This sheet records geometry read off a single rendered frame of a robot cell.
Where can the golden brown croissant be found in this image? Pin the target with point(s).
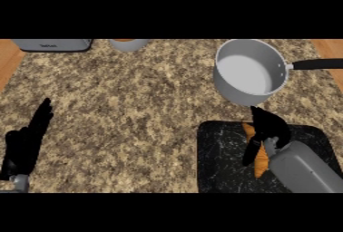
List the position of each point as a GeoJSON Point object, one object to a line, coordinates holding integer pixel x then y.
{"type": "Point", "coordinates": [261, 161]}

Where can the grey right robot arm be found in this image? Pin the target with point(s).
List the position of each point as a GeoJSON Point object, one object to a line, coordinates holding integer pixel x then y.
{"type": "Point", "coordinates": [304, 167]}

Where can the black marble tray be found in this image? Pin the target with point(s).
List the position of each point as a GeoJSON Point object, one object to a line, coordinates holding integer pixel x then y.
{"type": "Point", "coordinates": [228, 160]}

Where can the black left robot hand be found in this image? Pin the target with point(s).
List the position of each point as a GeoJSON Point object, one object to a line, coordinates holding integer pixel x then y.
{"type": "Point", "coordinates": [32, 139]}

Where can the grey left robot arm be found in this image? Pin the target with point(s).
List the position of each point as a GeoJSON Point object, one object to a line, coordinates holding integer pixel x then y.
{"type": "Point", "coordinates": [18, 183]}

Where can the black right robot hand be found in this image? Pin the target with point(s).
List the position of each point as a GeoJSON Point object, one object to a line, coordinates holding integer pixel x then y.
{"type": "Point", "coordinates": [267, 124]}

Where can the grey toaster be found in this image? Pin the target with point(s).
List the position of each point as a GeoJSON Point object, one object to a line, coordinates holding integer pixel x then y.
{"type": "Point", "coordinates": [51, 45]}

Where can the grey round container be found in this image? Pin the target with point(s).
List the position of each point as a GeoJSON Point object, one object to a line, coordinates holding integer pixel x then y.
{"type": "Point", "coordinates": [129, 44]}

